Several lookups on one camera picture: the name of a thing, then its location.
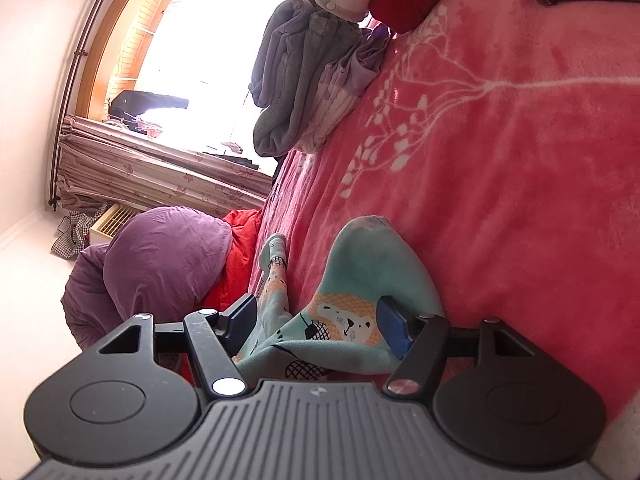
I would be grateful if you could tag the cream vent unit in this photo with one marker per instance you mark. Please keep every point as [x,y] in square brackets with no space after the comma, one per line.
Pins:
[112,222]

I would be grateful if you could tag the wooden window frame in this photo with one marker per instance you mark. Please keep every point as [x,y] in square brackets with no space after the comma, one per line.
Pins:
[115,45]

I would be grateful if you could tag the checkered cloth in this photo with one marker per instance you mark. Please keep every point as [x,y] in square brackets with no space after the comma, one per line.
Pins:
[75,232]

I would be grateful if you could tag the purple duvet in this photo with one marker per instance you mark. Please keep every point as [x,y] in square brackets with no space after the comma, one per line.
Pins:
[160,260]

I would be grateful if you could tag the pink patterned curtain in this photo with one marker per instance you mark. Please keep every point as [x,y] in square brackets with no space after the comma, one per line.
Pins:
[150,165]

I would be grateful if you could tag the folded lilac grey garment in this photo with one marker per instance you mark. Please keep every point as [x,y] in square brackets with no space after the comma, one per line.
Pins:
[335,35]

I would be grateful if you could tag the black hanging garment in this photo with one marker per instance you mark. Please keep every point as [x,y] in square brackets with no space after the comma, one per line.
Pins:
[145,102]

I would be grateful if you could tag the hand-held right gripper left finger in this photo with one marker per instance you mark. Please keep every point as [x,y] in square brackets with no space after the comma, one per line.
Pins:
[242,322]

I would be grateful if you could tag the teal lion print garment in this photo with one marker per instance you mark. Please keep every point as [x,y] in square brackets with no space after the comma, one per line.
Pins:
[370,260]

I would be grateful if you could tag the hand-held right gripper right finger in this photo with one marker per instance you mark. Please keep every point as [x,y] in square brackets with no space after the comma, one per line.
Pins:
[392,327]

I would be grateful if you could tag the pink floral fleece blanket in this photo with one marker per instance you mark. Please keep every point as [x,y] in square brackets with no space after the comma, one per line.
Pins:
[500,185]

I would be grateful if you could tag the folded white lilac printed garment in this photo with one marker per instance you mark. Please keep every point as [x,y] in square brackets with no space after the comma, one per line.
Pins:
[340,105]

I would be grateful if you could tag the red quilt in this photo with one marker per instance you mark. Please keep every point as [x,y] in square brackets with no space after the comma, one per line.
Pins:
[240,255]

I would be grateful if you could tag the folded grey fleece garment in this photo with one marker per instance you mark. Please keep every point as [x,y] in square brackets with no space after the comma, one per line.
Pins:
[285,75]

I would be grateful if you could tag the curtain rod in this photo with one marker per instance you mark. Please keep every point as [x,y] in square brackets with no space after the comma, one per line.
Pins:
[75,85]

